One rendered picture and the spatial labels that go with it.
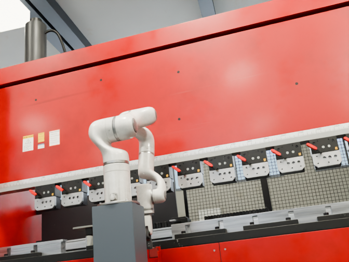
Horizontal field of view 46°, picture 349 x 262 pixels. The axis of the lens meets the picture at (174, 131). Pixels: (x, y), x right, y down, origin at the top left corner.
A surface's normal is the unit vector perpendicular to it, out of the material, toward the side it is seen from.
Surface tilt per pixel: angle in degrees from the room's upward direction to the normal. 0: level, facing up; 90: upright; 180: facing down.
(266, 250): 90
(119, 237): 90
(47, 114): 90
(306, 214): 90
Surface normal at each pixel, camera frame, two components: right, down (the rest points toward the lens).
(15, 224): 0.96, -0.18
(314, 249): -0.28, -0.29
